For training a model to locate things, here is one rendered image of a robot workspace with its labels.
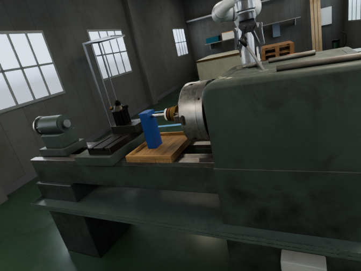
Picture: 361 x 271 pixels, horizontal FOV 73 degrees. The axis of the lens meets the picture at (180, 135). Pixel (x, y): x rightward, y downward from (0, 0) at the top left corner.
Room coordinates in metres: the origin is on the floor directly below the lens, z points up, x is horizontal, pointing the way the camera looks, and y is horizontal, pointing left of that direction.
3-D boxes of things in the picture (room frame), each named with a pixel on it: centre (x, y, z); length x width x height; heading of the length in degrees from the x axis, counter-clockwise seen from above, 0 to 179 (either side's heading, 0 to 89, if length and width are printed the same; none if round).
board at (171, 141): (1.40, 0.12, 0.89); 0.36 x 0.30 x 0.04; 151
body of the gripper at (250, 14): (1.23, -0.42, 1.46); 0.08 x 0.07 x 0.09; 61
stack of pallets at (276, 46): (7.31, -3.31, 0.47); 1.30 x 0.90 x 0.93; 156
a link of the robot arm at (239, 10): (1.23, -0.42, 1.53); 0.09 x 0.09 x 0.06
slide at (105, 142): (1.57, 0.39, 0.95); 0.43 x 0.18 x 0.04; 151
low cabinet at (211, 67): (10.04, -2.47, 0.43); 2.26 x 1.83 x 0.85; 156
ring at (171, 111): (1.33, 0.00, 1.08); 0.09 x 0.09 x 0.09; 61
